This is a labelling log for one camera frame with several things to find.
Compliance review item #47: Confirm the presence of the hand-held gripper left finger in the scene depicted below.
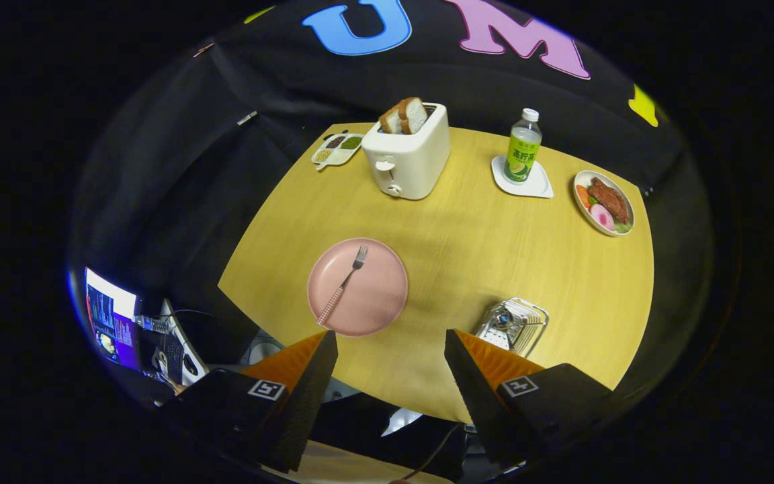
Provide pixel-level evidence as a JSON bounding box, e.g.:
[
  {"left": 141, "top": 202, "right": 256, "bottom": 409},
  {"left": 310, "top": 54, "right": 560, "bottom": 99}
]
[{"left": 162, "top": 329, "right": 339, "bottom": 473}]

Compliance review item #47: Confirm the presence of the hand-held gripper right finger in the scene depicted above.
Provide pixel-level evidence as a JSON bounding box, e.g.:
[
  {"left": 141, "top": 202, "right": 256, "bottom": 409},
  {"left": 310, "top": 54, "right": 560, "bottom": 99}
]
[{"left": 444, "top": 328, "right": 613, "bottom": 471}]

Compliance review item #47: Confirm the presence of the fork with red checked handle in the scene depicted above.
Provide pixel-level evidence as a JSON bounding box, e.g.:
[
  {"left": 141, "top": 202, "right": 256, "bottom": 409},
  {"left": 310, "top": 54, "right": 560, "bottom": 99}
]
[{"left": 316, "top": 245, "right": 369, "bottom": 327}]

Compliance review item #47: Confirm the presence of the pink round plate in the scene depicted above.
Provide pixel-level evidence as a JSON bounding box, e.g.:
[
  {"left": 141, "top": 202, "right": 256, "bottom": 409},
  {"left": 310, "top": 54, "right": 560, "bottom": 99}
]
[{"left": 306, "top": 237, "right": 409, "bottom": 337}]

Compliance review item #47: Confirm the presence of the white keyboard with black keys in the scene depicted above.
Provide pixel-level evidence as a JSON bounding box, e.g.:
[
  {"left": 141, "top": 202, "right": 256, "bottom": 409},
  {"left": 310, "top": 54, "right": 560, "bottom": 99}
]
[{"left": 155, "top": 299, "right": 212, "bottom": 389}]

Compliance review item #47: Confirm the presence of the lit computer screen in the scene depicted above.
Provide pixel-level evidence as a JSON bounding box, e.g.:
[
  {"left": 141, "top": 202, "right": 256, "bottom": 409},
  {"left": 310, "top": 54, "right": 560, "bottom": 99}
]
[{"left": 85, "top": 267, "right": 143, "bottom": 372}]

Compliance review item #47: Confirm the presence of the white square coaster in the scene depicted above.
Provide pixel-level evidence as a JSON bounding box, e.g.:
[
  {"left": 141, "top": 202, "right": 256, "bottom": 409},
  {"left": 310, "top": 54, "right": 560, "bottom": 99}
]
[{"left": 491, "top": 155, "right": 554, "bottom": 199}]

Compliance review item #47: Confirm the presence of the brown meat strip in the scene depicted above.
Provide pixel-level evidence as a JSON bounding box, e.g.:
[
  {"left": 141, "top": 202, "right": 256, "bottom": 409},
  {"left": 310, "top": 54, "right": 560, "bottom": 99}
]
[{"left": 587, "top": 177, "right": 630, "bottom": 225}]

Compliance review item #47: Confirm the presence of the white toaster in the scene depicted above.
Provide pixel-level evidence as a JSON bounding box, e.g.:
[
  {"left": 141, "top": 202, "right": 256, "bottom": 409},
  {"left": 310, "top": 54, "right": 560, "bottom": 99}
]
[{"left": 361, "top": 102, "right": 452, "bottom": 201}]

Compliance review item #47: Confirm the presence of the green label drink bottle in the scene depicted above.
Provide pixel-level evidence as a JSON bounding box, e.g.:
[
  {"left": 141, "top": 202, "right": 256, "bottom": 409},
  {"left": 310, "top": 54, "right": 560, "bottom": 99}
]
[{"left": 503, "top": 108, "right": 543, "bottom": 184}]

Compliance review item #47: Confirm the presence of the white oval food plate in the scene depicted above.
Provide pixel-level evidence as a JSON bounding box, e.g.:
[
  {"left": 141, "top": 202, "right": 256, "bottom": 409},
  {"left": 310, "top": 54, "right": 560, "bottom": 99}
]
[{"left": 573, "top": 170, "right": 636, "bottom": 237}]

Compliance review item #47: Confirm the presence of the white divided condiment dish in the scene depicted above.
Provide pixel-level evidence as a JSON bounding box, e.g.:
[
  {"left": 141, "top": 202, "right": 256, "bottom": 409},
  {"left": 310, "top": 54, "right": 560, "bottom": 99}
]
[{"left": 311, "top": 132, "right": 365, "bottom": 170}]

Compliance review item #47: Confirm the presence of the black cable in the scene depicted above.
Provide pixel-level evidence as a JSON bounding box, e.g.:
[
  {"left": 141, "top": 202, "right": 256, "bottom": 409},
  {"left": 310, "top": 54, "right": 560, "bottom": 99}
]
[{"left": 397, "top": 422, "right": 463, "bottom": 482}]

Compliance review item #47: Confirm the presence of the metal wire cutlery basket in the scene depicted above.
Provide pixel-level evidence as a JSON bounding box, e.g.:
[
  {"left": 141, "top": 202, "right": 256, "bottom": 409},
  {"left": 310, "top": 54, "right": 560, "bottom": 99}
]
[{"left": 473, "top": 297, "right": 550, "bottom": 358}]

